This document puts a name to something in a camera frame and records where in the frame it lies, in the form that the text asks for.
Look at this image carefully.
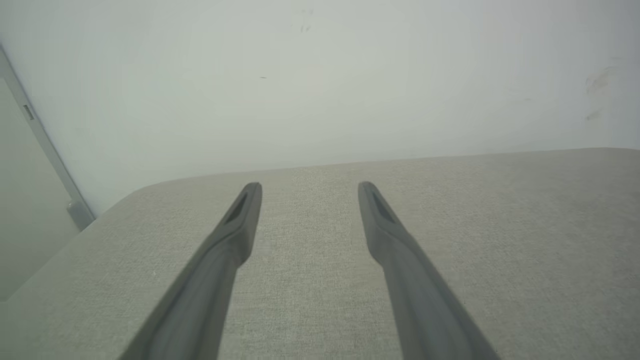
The grey metal door frame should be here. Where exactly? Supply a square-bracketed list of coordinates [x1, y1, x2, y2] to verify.
[0, 45, 96, 232]

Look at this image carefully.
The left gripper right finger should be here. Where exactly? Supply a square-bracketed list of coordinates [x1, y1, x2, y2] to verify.
[358, 181, 501, 360]

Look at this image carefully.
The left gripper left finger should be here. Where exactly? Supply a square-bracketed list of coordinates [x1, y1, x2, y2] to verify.
[120, 182, 263, 360]

